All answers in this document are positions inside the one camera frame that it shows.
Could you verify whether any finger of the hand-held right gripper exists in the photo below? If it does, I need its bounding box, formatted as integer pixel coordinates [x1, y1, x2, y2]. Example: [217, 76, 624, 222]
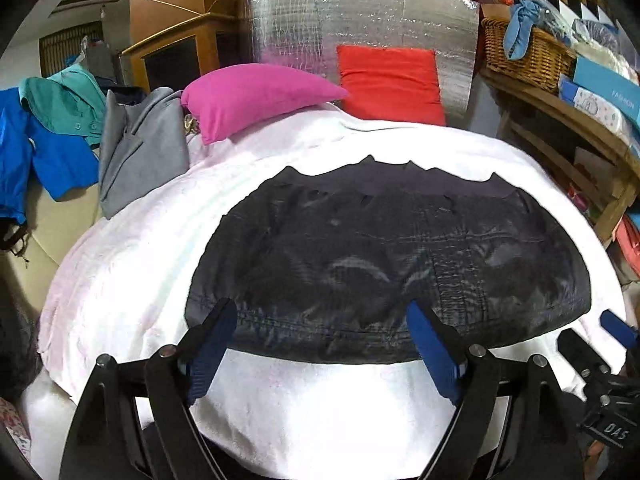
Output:
[599, 309, 640, 356]
[556, 329, 613, 402]

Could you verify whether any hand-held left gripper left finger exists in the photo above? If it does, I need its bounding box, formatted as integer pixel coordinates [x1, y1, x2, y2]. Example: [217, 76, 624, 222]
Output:
[59, 297, 238, 480]

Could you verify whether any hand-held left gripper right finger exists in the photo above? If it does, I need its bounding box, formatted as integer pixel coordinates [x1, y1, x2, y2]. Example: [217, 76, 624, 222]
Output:
[406, 300, 586, 480]

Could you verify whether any black puffer jacket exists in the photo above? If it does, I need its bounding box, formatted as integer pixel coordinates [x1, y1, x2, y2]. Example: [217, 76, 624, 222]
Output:
[184, 155, 593, 365]

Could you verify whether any coral pink bag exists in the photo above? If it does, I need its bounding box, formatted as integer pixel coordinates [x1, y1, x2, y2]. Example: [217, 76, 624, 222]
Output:
[614, 212, 640, 281]

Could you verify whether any white fleece blanket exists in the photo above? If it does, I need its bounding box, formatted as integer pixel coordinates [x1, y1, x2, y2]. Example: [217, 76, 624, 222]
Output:
[37, 102, 628, 480]

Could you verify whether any dark cloth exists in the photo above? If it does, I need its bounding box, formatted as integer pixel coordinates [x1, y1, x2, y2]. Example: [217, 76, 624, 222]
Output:
[0, 280, 43, 401]

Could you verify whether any beige sofa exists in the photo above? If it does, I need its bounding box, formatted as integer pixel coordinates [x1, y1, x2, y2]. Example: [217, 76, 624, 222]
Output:
[0, 175, 106, 306]

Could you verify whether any grey coat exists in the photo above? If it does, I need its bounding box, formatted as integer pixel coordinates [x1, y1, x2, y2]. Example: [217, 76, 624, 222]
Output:
[98, 86, 191, 220]

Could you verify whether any floral cloth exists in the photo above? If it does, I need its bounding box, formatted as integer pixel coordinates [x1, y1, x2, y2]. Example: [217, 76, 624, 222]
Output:
[0, 397, 31, 466]

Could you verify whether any white printed package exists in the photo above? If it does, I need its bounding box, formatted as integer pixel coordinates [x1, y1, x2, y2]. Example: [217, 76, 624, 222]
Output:
[557, 74, 638, 133]

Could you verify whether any wooden bench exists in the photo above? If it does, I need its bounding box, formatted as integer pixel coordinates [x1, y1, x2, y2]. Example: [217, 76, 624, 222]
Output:
[480, 67, 640, 248]

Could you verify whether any blue cardboard box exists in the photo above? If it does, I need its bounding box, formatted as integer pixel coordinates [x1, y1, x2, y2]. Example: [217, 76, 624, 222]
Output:
[572, 55, 640, 128]

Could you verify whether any blue jacket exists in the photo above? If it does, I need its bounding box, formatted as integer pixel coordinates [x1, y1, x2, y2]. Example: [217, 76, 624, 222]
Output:
[0, 87, 101, 226]

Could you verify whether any pink pillow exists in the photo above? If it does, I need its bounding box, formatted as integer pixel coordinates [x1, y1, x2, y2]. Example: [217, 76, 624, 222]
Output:
[181, 64, 349, 147]

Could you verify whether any white fluffy cloth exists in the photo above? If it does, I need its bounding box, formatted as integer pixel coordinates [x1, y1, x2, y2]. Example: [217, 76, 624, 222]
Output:
[592, 50, 633, 78]

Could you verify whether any red pillow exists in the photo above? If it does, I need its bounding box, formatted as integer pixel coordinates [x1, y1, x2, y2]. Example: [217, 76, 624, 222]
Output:
[336, 45, 447, 127]

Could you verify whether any wicker basket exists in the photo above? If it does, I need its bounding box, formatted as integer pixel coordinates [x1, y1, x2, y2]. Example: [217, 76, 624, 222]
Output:
[481, 16, 578, 93]

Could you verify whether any teal shirt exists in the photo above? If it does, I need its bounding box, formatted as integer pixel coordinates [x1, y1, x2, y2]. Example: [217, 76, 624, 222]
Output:
[19, 62, 108, 148]

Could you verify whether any light blue cloth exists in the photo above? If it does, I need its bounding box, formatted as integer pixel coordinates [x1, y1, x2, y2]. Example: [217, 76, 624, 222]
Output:
[502, 0, 548, 60]

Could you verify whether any wooden lattice door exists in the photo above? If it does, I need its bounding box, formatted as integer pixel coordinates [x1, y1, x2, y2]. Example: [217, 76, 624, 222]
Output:
[39, 21, 105, 78]

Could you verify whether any silver foil insulation mat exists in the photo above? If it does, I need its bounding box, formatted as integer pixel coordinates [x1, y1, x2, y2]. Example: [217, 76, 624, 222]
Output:
[245, 0, 481, 121]

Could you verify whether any wooden cabinet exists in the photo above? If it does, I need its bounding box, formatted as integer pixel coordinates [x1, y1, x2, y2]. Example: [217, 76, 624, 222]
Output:
[121, 0, 251, 93]

